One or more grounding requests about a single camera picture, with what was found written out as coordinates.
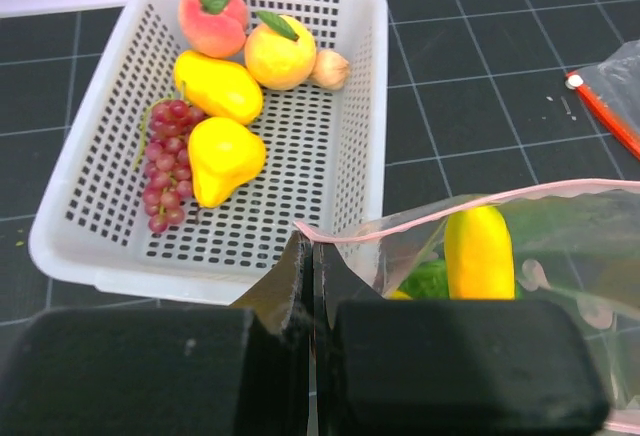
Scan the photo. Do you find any green lettuce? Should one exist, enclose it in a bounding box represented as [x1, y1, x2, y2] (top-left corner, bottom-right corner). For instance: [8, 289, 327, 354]
[388, 259, 519, 300]

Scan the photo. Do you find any pink peach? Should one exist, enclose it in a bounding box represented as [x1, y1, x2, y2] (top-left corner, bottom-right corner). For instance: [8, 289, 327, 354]
[178, 0, 249, 59]

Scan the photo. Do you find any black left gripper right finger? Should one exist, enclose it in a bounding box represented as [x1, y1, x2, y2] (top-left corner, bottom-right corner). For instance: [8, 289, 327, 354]
[313, 244, 610, 435]

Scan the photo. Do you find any pink dotted zip bag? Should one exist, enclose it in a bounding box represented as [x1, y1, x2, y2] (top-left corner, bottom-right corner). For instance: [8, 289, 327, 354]
[299, 178, 639, 435]

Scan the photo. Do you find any yellow banana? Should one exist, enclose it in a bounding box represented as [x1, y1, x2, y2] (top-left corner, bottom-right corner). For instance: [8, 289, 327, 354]
[444, 206, 515, 300]

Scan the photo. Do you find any orange yellow peach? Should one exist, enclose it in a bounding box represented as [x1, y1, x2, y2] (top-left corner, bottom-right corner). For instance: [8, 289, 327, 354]
[244, 10, 317, 90]

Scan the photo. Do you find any orange zipper clear bag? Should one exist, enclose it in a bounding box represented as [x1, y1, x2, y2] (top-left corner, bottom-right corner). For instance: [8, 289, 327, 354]
[565, 40, 640, 158]

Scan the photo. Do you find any white perforated plastic basket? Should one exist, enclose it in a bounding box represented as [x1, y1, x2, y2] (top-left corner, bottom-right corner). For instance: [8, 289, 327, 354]
[28, 0, 388, 304]

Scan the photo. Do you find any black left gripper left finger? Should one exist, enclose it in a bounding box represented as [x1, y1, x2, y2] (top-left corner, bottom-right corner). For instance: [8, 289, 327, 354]
[1, 233, 311, 435]

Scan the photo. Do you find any beige garlic bulb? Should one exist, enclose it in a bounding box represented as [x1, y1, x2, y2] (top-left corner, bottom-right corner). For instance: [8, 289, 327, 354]
[310, 49, 350, 90]

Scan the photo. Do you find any yellow mango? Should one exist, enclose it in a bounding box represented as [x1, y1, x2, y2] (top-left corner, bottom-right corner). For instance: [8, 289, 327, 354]
[173, 50, 264, 126]

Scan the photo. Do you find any red grape bunch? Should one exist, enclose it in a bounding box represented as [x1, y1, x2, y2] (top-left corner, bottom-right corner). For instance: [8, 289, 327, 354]
[135, 95, 205, 234]

